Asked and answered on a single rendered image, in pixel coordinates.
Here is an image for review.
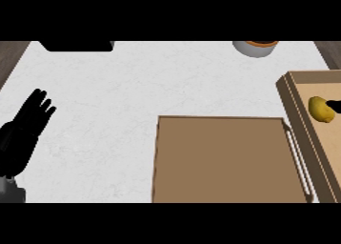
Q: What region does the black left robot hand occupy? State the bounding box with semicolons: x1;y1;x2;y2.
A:
0;88;58;179

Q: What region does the yellow lemon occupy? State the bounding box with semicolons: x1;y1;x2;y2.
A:
307;95;337;124

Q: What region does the tan wooden tray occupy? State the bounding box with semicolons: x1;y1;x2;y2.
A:
276;70;341;204

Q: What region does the grey pot with orange rim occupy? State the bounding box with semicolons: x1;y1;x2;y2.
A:
232;41;281;59

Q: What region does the black appliance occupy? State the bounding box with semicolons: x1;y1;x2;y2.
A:
39;41;116;52

